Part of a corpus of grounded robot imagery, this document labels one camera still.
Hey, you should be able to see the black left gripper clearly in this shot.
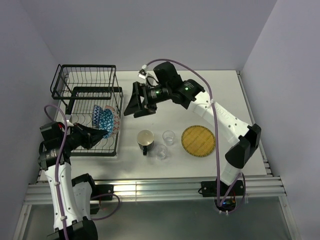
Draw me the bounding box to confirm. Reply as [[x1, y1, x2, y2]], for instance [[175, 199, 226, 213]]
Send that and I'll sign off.
[[60, 122, 108, 151]]

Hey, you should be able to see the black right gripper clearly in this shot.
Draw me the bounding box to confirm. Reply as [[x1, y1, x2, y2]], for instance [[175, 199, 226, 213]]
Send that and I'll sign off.
[[123, 81, 171, 119]]

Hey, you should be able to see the blue triangle patterned bowl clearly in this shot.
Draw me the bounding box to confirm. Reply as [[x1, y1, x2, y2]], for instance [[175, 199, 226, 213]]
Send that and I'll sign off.
[[98, 109, 116, 139]]

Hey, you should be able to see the pink floral patterned bowl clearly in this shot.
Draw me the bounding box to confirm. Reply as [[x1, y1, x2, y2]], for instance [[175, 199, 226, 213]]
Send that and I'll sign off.
[[104, 105, 121, 137]]

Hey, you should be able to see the orange patterned bowl zigzag outside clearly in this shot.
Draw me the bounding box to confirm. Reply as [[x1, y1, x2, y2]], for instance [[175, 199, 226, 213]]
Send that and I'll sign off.
[[91, 104, 103, 129]]

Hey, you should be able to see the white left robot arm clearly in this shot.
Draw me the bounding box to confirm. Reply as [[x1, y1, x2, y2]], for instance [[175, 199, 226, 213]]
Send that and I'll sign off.
[[38, 122, 108, 240]]

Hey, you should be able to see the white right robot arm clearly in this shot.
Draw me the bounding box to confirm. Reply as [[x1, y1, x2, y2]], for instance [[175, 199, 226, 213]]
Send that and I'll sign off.
[[124, 79, 262, 195]]

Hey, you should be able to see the black mug white inside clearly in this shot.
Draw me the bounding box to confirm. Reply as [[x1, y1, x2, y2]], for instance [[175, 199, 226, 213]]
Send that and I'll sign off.
[[136, 129, 155, 156]]

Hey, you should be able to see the clear faceted glass far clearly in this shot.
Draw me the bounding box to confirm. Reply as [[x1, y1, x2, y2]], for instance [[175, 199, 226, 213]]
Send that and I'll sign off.
[[162, 130, 175, 146]]

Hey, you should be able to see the clear glass near mug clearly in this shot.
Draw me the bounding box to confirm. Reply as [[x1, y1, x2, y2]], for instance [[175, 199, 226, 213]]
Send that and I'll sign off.
[[155, 144, 168, 160]]

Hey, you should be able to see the round woven bamboo tray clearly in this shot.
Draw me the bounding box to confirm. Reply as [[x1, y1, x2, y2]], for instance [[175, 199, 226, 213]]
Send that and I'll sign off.
[[181, 125, 216, 158]]

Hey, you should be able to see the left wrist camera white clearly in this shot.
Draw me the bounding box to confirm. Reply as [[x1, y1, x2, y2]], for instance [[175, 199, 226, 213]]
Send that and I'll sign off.
[[57, 115, 74, 127]]

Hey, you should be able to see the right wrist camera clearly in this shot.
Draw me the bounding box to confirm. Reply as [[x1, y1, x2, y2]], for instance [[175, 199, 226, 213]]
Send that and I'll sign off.
[[138, 64, 149, 80]]

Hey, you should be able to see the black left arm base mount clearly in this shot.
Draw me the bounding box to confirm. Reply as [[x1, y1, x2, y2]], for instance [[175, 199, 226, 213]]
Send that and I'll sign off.
[[90, 184, 114, 216]]

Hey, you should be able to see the black wire dish rack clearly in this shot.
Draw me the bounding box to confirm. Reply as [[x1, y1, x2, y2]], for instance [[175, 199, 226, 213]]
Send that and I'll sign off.
[[50, 64, 124, 157]]

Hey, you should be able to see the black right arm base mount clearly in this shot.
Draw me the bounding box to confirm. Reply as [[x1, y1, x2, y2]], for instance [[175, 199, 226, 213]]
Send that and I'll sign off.
[[198, 180, 246, 198]]

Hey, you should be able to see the aluminium table edge rail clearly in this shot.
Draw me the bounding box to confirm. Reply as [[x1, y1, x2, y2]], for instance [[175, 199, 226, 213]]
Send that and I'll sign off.
[[23, 175, 287, 205]]

